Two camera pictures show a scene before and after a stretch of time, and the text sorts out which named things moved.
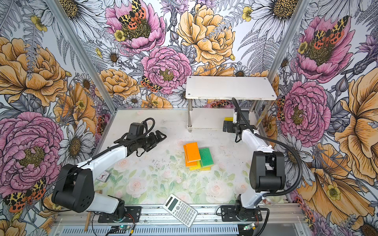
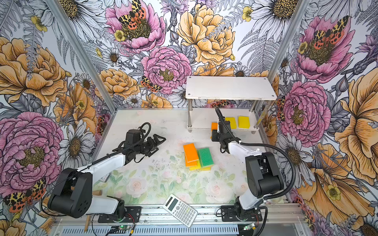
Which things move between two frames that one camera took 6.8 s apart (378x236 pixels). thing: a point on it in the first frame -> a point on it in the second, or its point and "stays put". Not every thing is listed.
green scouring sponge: [205, 157] stays put
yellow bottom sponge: [199, 167] stays put
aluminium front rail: [272, 214] stays put
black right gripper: [229, 128] -> [214, 135]
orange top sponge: [192, 152] -> [214, 127]
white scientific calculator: [181, 211] stays put
